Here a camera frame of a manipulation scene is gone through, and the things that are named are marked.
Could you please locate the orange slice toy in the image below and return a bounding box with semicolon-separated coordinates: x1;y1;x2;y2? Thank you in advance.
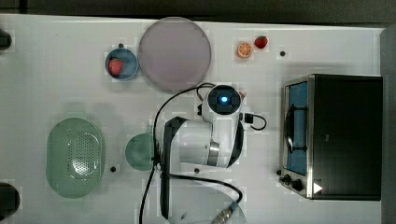
236;42;253;59

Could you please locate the red toy strawberry in bowl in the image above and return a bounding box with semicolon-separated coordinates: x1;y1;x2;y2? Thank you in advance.
108;58;123;77

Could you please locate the black cylinder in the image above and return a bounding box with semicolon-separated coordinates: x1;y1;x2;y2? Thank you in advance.
0;183;21;220
0;29;12;50

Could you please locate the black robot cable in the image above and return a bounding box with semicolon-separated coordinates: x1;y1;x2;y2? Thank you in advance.
138;82;268;224

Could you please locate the black toaster oven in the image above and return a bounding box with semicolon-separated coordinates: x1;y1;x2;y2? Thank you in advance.
276;74;383;201

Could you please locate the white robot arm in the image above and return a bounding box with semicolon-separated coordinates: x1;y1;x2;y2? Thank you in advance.
160;85;246;224

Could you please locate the green metal pot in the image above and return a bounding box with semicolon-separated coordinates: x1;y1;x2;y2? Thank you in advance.
125;125;156;171

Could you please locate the black cylinder lower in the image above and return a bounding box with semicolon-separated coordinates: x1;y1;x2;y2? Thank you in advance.
0;183;21;220

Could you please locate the grey round plate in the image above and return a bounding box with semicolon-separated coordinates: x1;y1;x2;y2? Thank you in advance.
138;17;211;91

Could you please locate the black cylinder upper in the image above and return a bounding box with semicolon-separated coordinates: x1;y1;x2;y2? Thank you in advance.
0;29;12;50

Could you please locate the small blue bowl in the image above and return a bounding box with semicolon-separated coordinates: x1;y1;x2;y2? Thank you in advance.
105;48;139;81

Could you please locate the green oval colander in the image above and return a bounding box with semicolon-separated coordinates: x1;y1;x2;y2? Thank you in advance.
46;118;105;199

